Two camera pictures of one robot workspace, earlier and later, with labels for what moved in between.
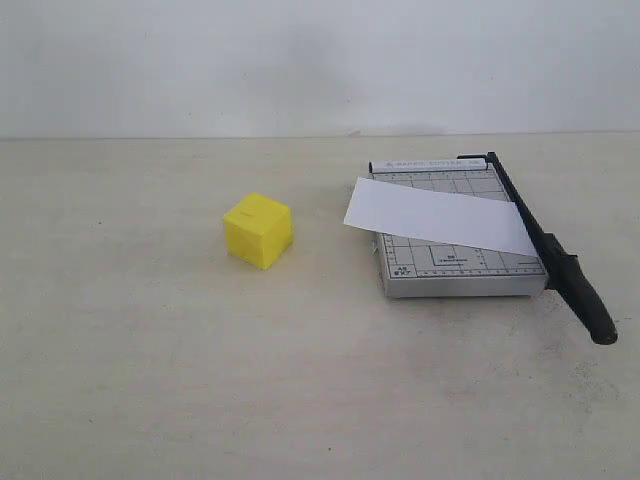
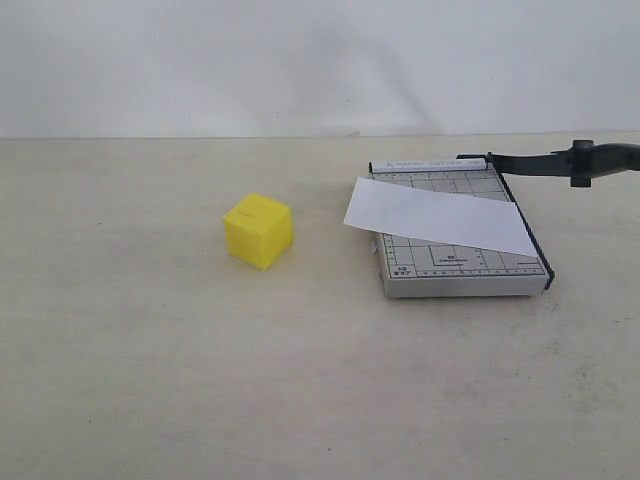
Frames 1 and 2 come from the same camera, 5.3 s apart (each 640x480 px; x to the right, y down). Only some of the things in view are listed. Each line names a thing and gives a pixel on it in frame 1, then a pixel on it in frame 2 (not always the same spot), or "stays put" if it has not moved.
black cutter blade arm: x=563 y=271 -> x=579 y=163
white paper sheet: x=438 y=215 stays put
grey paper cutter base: x=409 y=265 stays put
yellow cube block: x=258 y=230 stays put
